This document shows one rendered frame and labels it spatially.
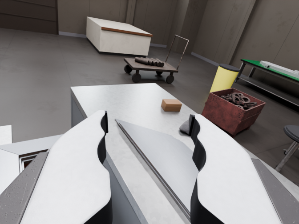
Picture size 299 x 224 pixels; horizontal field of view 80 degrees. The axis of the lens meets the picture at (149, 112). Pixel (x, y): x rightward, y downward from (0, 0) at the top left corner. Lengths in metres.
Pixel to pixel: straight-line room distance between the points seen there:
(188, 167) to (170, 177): 0.09
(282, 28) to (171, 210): 7.08
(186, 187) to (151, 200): 0.12
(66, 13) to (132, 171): 7.77
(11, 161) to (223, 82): 4.21
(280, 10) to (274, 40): 0.88
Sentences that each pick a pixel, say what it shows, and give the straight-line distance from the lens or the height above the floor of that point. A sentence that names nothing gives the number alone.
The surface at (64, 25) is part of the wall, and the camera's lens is 8.21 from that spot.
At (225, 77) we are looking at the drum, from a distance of 4.52.
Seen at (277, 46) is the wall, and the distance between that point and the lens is 7.31.
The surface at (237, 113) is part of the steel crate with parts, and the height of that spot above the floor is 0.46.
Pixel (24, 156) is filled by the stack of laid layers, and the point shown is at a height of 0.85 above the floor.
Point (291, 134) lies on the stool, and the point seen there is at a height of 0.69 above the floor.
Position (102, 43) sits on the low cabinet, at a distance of 6.07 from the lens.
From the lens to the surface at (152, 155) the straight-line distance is 0.66.
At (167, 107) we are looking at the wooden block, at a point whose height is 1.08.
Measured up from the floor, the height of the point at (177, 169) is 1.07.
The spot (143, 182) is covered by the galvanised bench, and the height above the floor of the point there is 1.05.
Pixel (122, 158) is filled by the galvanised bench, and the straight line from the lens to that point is 0.66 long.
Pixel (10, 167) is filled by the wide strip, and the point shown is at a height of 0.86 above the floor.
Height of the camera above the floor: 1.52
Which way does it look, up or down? 29 degrees down
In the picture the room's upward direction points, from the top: 13 degrees clockwise
